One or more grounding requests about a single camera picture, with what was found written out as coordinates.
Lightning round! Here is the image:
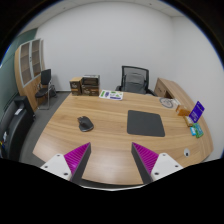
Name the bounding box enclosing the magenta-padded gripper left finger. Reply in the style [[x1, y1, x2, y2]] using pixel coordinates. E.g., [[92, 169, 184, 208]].
[[39, 142, 92, 184]]

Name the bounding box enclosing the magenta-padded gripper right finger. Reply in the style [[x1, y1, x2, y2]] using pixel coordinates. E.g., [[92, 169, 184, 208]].
[[130, 142, 185, 185]]

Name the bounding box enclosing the dark grey computer mouse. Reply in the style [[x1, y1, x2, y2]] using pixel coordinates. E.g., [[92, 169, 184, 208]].
[[77, 115, 95, 133]]

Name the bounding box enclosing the dark grey mouse pad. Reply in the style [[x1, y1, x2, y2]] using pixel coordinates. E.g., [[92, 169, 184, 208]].
[[126, 109, 166, 138]]

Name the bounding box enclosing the blue packet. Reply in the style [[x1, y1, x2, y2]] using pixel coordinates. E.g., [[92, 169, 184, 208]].
[[189, 125, 198, 137]]

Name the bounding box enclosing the round grey disc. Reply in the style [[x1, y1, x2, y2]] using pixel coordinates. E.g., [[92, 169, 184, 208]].
[[159, 96, 174, 109]]

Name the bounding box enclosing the small orange box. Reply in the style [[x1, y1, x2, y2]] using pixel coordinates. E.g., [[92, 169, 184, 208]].
[[175, 104, 192, 117]]

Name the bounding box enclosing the purple sign card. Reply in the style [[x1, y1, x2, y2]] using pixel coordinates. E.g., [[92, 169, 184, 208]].
[[188, 100, 206, 124]]

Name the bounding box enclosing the black leather armchair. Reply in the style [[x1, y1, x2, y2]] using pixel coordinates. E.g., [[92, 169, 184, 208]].
[[0, 95, 36, 161]]

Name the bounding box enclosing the white sticker sheet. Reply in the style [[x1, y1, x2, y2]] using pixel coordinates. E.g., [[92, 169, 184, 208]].
[[98, 89, 124, 101]]

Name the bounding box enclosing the tall brown cardboard box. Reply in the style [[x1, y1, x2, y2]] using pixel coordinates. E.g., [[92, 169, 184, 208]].
[[69, 76, 83, 97]]

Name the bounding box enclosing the wooden side desk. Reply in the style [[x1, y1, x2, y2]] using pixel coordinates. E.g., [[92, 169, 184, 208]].
[[153, 77, 196, 111]]

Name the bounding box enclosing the grey backpack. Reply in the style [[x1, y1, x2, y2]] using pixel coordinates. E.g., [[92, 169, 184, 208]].
[[122, 72, 148, 95]]

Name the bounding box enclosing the dark flat box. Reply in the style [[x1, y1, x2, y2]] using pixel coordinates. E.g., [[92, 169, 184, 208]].
[[81, 74, 101, 87]]

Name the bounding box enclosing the black visitor chair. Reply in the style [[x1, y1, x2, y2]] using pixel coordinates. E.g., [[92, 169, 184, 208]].
[[34, 68, 58, 111]]

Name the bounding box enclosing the black mesh office chair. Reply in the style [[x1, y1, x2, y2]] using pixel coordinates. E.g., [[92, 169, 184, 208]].
[[115, 65, 157, 97]]

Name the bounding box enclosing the wooden glass-door cabinet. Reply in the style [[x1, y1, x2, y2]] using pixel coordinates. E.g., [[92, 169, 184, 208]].
[[13, 37, 47, 113]]

